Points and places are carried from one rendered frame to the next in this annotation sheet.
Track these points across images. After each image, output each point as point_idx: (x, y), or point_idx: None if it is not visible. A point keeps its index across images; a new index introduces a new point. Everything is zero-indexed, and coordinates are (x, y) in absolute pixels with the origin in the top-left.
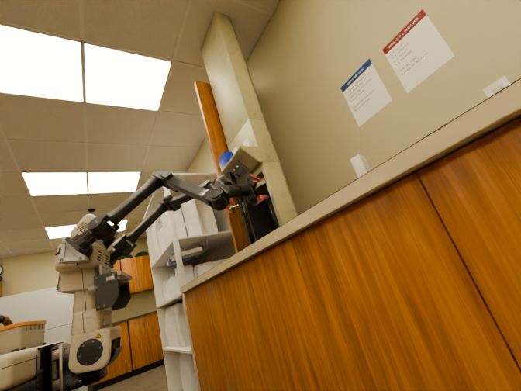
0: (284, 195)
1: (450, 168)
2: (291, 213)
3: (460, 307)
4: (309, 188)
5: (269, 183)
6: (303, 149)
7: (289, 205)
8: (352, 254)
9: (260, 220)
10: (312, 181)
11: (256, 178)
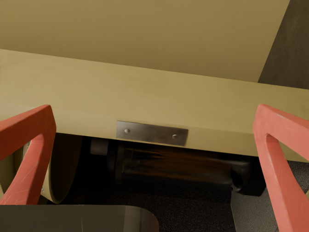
0: (158, 85)
1: None
2: (245, 91)
3: None
4: (114, 56)
5: (75, 113)
6: (3, 13)
7: (204, 84)
8: None
9: (159, 225)
10: (104, 40)
11: (6, 137)
